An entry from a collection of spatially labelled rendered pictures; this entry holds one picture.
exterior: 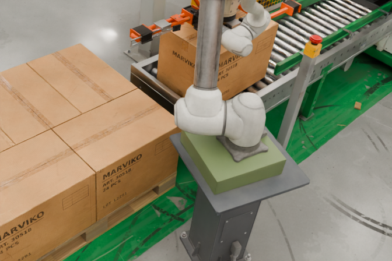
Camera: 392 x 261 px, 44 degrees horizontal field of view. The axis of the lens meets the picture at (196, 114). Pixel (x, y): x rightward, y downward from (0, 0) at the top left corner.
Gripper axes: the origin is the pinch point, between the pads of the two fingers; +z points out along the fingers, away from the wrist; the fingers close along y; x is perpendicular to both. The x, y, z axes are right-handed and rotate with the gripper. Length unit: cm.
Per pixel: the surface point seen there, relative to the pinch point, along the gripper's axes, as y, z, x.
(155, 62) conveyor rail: 49, 29, 5
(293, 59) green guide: 46, -25, 80
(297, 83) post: 34, -50, 45
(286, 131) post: 72, -53, 45
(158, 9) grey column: 60, 93, 65
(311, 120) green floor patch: 108, -39, 111
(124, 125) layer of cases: 53, -3, -45
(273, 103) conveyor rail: 63, -35, 51
